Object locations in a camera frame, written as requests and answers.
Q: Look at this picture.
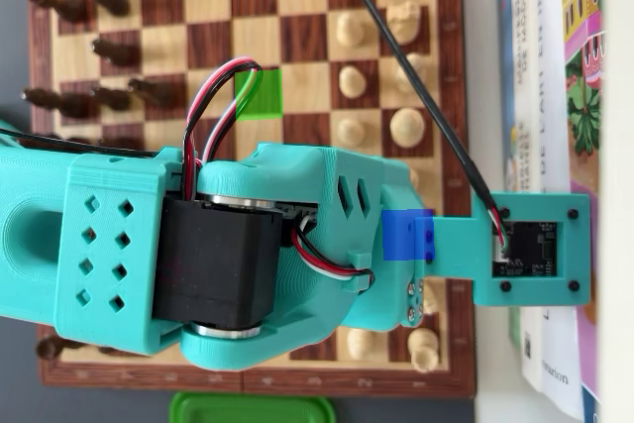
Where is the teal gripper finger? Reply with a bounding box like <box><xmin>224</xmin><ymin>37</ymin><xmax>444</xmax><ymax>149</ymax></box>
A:
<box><xmin>403</xmin><ymin>276</ymin><xmax>426</xmax><ymax>330</ymax></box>

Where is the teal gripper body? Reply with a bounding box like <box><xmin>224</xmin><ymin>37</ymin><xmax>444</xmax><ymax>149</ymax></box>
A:
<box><xmin>379</xmin><ymin>159</ymin><xmax>417</xmax><ymax>331</ymax></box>

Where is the white wooden rook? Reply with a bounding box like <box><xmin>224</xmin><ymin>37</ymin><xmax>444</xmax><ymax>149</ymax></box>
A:
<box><xmin>406</xmin><ymin>324</ymin><xmax>442</xmax><ymax>374</ymax></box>

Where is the white wooden pawn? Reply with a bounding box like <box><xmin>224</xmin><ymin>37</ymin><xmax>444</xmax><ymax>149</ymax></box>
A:
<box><xmin>338</xmin><ymin>64</ymin><xmax>366</xmax><ymax>99</ymax></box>
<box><xmin>335</xmin><ymin>11</ymin><xmax>367</xmax><ymax>50</ymax></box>
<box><xmin>345</xmin><ymin>326</ymin><xmax>376</xmax><ymax>362</ymax></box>
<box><xmin>335</xmin><ymin>117</ymin><xmax>369</xmax><ymax>151</ymax></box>

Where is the white wooden bishop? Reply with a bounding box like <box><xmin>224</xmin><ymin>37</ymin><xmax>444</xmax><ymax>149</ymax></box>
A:
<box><xmin>394</xmin><ymin>53</ymin><xmax>431</xmax><ymax>94</ymax></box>

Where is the wooden chessboard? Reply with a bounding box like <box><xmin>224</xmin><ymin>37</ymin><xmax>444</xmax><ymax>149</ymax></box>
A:
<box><xmin>27</xmin><ymin>0</ymin><xmax>479</xmax><ymax>400</ymax></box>

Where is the white Gabrielle Chanel book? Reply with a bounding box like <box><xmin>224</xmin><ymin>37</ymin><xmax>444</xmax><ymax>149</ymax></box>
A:
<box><xmin>509</xmin><ymin>0</ymin><xmax>546</xmax><ymax>392</ymax></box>

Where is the green plastic tray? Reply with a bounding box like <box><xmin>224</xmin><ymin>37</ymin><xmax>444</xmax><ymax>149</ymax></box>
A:
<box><xmin>167</xmin><ymin>390</ymin><xmax>339</xmax><ymax>423</ymax></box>

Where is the dark wooden knight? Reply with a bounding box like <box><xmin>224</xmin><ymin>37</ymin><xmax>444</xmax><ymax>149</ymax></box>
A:
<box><xmin>127</xmin><ymin>76</ymin><xmax>188</xmax><ymax>109</ymax></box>

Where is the dark wooden bishop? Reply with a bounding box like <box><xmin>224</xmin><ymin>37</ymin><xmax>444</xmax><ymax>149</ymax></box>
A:
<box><xmin>21</xmin><ymin>87</ymin><xmax>98</xmax><ymax>122</ymax></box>

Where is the dark wooden rook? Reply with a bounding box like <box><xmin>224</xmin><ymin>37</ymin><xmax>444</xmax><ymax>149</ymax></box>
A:
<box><xmin>35</xmin><ymin>335</ymin><xmax>88</xmax><ymax>362</ymax></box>
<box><xmin>27</xmin><ymin>0</ymin><xmax>98</xmax><ymax>26</ymax></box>

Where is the teal camera mount with board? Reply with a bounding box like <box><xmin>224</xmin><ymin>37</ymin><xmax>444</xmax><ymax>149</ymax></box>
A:
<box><xmin>414</xmin><ymin>192</ymin><xmax>592</xmax><ymax>308</ymax></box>

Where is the red white black servo cable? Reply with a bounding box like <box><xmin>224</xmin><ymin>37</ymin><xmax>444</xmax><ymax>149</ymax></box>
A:
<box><xmin>181</xmin><ymin>56</ymin><xmax>265</xmax><ymax>194</ymax></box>
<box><xmin>290</xmin><ymin>219</ymin><xmax>376</xmax><ymax>290</ymax></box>

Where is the thick black camera cable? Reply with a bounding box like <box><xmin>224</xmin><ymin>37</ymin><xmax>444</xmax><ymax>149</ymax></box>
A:
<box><xmin>335</xmin><ymin>0</ymin><xmax>511</xmax><ymax>257</ymax></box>

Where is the thin black cable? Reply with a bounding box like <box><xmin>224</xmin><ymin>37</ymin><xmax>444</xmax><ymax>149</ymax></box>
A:
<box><xmin>0</xmin><ymin>127</ymin><xmax>162</xmax><ymax>158</ymax></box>

